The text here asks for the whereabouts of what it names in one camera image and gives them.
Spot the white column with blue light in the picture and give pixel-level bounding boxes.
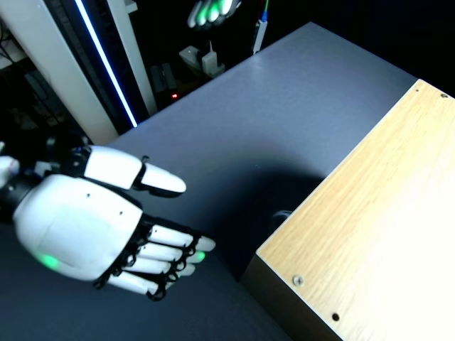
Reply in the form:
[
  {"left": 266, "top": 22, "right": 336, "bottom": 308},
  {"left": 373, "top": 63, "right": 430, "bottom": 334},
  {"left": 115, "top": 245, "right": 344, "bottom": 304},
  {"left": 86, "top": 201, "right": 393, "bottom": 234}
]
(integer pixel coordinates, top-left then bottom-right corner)
[{"left": 0, "top": 0, "right": 158, "bottom": 144}]

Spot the white cable connector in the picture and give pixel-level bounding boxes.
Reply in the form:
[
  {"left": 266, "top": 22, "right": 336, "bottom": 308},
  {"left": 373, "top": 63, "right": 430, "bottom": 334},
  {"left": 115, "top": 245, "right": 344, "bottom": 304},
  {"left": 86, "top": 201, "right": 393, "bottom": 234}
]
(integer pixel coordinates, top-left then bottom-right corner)
[{"left": 252, "top": 19, "right": 268, "bottom": 55}]

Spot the light wood cabinet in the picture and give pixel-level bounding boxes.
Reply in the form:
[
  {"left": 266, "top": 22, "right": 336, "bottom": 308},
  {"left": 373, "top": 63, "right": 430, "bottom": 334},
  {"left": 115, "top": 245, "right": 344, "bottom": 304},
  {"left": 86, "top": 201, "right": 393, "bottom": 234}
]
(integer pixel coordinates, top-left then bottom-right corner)
[{"left": 240, "top": 78, "right": 455, "bottom": 341}]

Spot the chrome door handle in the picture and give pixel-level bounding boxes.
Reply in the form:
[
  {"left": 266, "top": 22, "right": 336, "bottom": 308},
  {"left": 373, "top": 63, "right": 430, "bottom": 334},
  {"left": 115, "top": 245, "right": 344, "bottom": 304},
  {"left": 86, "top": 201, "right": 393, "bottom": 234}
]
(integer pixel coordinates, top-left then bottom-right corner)
[{"left": 272, "top": 209, "right": 294, "bottom": 224}]

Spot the black power strip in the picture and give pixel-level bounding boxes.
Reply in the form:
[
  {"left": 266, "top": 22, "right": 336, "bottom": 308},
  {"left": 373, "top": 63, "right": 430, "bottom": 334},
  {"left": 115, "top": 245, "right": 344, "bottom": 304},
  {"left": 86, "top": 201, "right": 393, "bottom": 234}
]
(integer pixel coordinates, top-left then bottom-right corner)
[{"left": 149, "top": 62, "right": 179, "bottom": 101}]

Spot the grey table cloth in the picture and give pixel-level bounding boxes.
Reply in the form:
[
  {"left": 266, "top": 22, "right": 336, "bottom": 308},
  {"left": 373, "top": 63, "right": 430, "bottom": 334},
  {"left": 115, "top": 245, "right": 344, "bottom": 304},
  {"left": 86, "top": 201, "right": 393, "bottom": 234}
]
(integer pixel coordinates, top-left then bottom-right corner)
[{"left": 0, "top": 21, "right": 419, "bottom": 341}]

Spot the white plug adapter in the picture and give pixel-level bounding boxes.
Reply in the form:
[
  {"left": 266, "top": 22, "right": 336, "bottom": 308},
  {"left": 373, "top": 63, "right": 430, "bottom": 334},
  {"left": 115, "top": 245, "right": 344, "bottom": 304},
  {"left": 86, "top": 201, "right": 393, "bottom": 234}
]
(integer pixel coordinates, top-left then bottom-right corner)
[{"left": 201, "top": 40, "right": 226, "bottom": 76}]

